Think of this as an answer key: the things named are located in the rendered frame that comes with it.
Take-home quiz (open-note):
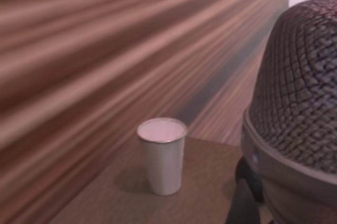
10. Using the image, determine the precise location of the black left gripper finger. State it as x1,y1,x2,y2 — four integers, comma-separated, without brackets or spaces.
225,157,264,224

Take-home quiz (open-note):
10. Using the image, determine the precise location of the grey metal mesh microphone head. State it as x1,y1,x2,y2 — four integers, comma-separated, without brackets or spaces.
241,0,337,224

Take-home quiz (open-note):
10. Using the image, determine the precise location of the white paper cup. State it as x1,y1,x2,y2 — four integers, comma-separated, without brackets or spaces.
136,118,187,197

